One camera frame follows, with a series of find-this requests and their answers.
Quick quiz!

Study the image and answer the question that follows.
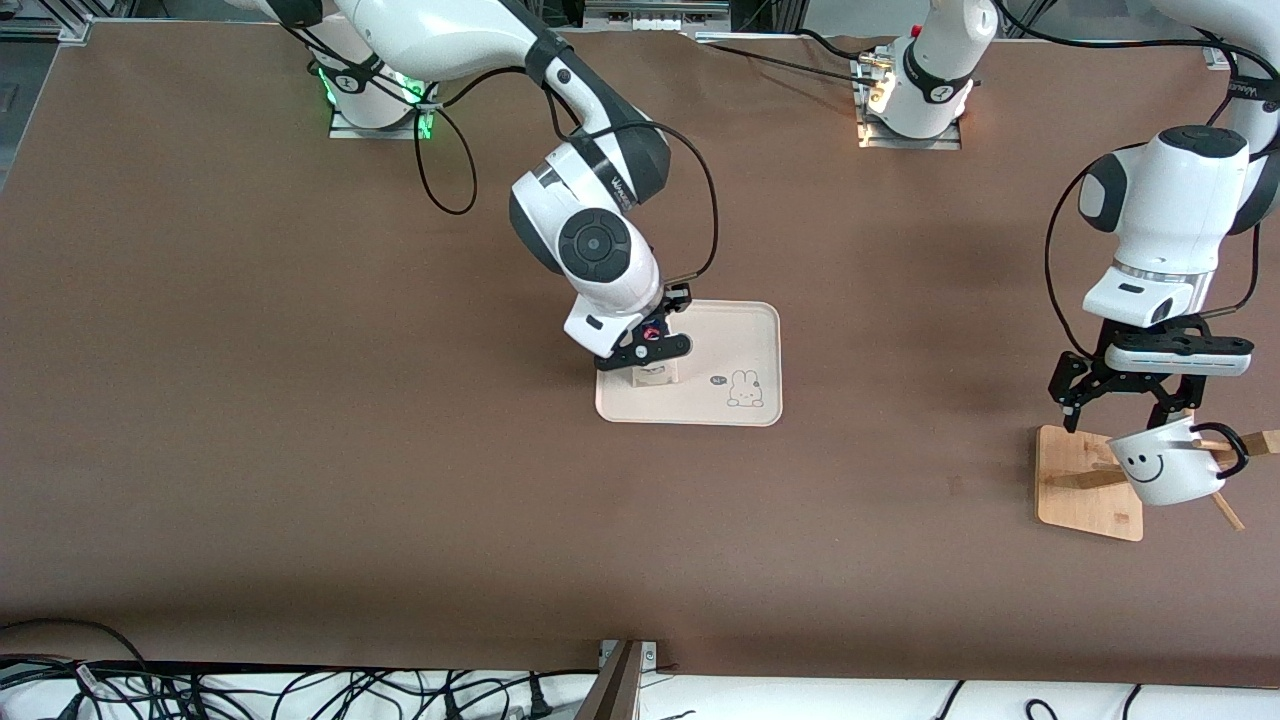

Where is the metal table edge bracket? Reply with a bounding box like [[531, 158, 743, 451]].
[[598, 640, 659, 691]]

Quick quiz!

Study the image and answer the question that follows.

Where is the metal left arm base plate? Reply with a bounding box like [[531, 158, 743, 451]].
[[855, 50, 964, 151]]

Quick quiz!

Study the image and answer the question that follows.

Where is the black base supply cable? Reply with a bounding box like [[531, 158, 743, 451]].
[[690, 28, 893, 89]]

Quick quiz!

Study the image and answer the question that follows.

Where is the blue white milk carton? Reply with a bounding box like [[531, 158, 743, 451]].
[[628, 322, 681, 388]]

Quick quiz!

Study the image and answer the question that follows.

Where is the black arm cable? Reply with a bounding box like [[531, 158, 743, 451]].
[[1000, 0, 1263, 363], [413, 65, 721, 291]]

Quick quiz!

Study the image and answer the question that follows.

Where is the dark slanted post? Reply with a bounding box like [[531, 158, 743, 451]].
[[575, 640, 643, 720]]

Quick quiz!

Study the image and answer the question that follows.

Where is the wooden cup stand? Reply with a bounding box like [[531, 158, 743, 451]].
[[1036, 385, 1280, 543]]

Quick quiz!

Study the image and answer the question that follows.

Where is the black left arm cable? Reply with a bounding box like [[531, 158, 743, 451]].
[[1000, 0, 1263, 363]]

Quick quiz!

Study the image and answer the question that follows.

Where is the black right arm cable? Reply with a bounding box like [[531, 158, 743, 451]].
[[413, 65, 721, 291]]

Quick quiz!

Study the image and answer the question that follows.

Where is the cream rabbit print tray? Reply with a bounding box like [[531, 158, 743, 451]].
[[595, 297, 783, 428]]

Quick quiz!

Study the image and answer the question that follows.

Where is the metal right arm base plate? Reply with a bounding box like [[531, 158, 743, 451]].
[[328, 60, 438, 141]]

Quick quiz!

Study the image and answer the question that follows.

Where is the white smiley face cup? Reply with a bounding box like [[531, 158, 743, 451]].
[[1108, 418, 1251, 508]]

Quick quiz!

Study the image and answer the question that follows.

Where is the long looping black cable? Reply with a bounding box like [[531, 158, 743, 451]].
[[0, 617, 153, 720]]

